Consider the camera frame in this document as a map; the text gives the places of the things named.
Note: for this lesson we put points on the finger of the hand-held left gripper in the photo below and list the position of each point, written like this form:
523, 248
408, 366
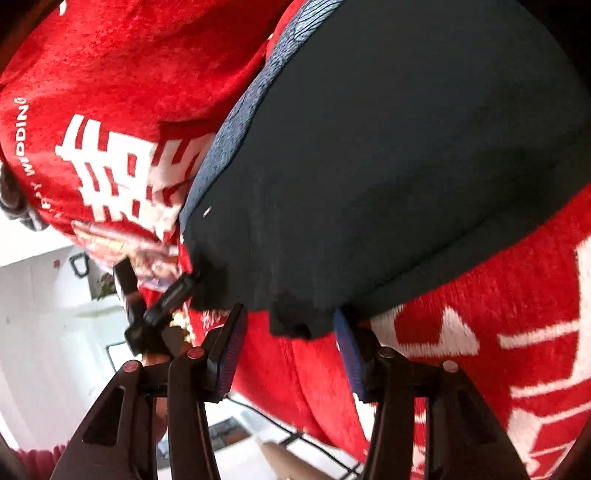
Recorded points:
171, 297

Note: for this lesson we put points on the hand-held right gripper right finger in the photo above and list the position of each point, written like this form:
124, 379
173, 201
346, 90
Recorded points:
347, 355

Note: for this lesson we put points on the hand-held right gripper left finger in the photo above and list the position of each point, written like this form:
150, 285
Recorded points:
234, 339

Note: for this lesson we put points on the black pants grey waistband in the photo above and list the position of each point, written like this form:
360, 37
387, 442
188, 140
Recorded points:
369, 184

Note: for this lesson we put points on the person's left hand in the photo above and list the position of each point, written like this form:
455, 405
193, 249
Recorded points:
161, 417

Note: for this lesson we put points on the dark rectangular object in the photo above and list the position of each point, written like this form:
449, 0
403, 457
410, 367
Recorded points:
228, 433

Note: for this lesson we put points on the beige rounded object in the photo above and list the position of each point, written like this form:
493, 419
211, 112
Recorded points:
286, 464

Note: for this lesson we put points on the red bed cover white pattern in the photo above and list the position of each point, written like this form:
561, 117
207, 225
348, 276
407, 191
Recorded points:
508, 300

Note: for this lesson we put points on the grey striped cloth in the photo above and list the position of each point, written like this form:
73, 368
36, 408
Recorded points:
14, 198

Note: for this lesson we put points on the red quilt small white print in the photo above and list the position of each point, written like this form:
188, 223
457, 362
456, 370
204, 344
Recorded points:
138, 69

